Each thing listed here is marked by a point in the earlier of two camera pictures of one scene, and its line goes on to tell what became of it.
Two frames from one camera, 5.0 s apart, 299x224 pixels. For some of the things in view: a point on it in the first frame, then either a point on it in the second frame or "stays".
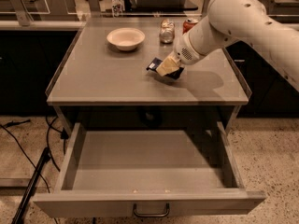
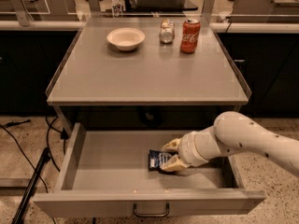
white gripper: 183,54 -> 186,148
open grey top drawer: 149,174 stays
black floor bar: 46,156 stays
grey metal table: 102,83 stays
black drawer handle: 151,215 stays
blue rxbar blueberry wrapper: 156,62 -> 156,159
